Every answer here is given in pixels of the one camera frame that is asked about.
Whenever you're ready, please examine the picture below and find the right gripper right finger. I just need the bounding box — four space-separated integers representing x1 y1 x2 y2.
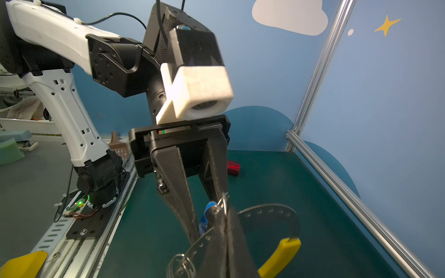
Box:
227 208 260 278

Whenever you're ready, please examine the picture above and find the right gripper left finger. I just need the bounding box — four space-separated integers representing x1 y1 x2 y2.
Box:
197 211 227 278

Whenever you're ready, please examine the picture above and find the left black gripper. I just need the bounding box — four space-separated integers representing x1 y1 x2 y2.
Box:
129 115 231 243

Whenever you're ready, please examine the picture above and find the metal key organizer ring yellow tab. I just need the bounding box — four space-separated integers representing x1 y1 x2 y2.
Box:
166 204 301 278

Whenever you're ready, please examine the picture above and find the key with blue tag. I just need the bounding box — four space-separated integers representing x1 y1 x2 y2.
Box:
198 192 229 236

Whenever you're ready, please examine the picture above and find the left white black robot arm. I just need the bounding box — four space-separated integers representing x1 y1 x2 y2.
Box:
1 1 234 242

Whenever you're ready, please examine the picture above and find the red black tool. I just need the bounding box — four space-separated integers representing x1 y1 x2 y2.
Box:
227 161 241 176

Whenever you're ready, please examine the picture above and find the brown slotted spatula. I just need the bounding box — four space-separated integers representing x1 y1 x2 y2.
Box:
108 131 130 160

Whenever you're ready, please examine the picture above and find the left controller board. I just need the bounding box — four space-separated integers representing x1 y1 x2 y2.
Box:
62 198 101 220

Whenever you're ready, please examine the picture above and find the yellow toy shovel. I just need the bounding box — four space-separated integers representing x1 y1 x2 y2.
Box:
1 251 48 278

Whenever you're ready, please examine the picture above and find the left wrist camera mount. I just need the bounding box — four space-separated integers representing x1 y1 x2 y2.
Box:
155 24 234 125

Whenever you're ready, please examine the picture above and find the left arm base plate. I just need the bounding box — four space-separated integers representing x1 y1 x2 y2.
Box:
66 171 130 240

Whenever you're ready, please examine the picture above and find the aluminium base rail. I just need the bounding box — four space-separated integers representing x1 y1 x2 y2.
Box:
32 155 138 278

